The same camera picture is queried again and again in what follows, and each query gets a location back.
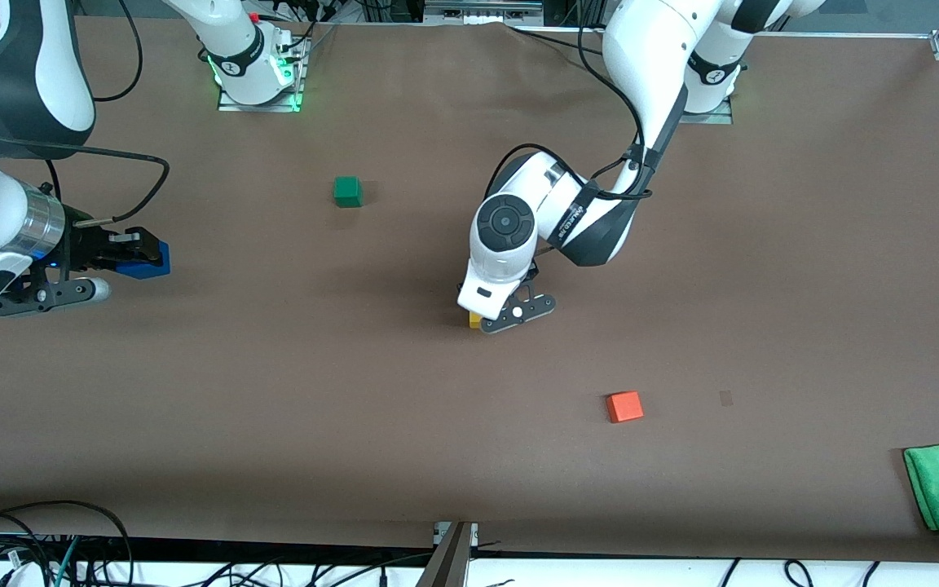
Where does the orange cube block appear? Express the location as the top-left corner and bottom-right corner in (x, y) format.
(606, 391), (645, 424)

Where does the teal floor cable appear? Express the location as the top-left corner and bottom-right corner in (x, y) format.
(52, 536), (81, 587)

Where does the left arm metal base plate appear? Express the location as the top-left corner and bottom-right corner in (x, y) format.
(678, 82), (736, 126)

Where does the blue cube block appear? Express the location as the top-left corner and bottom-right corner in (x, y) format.
(122, 240), (171, 281)

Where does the black base cable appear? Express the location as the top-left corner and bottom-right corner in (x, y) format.
(505, 23), (607, 55)
(262, 0), (338, 51)

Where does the grey metal background box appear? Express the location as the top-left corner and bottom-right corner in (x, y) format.
(424, 0), (545, 25)

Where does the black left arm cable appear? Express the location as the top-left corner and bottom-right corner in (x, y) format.
(486, 0), (656, 201)

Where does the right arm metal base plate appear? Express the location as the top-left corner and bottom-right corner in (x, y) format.
(217, 31), (307, 113)

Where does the black looped floor cable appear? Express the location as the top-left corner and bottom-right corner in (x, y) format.
(782, 558), (880, 587)

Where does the black floor cable loop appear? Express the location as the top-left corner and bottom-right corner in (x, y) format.
(0, 500), (135, 587)

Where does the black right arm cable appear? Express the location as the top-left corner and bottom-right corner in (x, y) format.
(0, 0), (171, 227)

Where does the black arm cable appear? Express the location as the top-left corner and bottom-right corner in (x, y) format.
(0, 0), (171, 227)
(486, 0), (656, 201)

